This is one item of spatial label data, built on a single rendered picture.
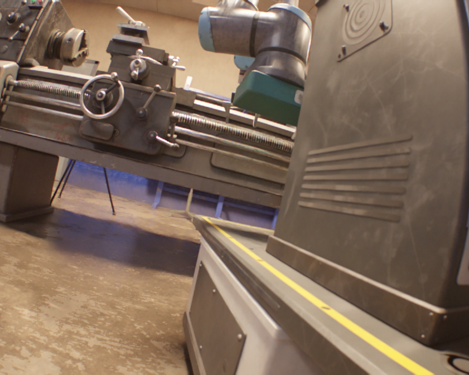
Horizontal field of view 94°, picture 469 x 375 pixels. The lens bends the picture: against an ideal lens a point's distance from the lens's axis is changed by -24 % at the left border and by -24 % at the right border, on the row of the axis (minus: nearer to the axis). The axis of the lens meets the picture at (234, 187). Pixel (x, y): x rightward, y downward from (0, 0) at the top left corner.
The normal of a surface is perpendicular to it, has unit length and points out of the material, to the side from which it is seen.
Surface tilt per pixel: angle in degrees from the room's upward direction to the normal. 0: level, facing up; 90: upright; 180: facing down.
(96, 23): 90
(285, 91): 90
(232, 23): 105
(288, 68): 70
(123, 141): 90
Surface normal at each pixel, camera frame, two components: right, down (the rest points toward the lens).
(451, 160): -0.94, -0.23
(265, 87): 0.26, 0.02
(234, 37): -0.26, 0.64
